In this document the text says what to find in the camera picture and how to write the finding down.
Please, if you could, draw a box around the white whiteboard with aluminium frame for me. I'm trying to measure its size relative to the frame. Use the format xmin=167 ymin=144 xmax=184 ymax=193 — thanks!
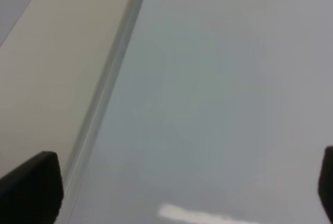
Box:
xmin=69 ymin=0 xmax=332 ymax=223

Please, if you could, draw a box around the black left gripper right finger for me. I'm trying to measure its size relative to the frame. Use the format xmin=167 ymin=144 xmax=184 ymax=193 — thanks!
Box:
xmin=317 ymin=146 xmax=333 ymax=223

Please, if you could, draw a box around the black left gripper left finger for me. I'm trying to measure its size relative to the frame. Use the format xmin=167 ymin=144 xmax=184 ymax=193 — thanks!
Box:
xmin=1 ymin=151 xmax=64 ymax=223

